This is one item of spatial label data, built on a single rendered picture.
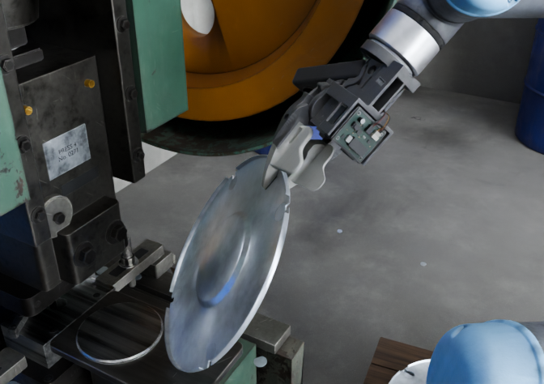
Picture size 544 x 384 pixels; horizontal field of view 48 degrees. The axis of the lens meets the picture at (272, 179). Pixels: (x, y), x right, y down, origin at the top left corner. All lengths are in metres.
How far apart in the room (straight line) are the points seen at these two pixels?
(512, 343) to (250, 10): 0.69
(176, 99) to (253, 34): 0.20
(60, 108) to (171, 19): 0.19
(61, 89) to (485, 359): 0.56
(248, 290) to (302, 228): 1.85
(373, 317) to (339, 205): 0.73
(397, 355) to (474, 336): 1.04
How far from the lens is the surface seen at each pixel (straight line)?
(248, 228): 0.75
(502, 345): 0.48
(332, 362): 1.97
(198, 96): 1.07
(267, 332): 1.12
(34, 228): 0.76
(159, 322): 0.94
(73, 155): 0.82
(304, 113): 0.72
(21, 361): 0.98
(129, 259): 1.10
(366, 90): 0.70
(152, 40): 0.83
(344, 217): 2.62
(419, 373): 1.45
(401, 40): 0.71
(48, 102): 0.78
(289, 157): 0.71
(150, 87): 0.84
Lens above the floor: 1.41
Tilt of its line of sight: 29 degrees down
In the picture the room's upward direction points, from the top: straight up
